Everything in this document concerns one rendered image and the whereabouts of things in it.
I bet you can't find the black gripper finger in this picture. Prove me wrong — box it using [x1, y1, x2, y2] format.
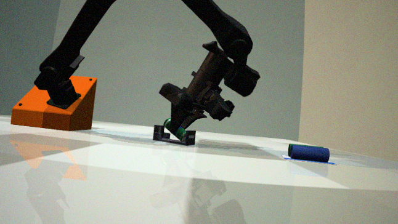
[181, 109, 207, 130]
[169, 103, 195, 134]

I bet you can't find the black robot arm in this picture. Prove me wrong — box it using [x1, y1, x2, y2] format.
[34, 0, 261, 121]

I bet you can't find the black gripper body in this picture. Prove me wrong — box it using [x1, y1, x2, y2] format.
[159, 69, 220, 114]

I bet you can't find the green cylindrical battery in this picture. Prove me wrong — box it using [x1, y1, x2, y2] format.
[163, 118, 186, 142]

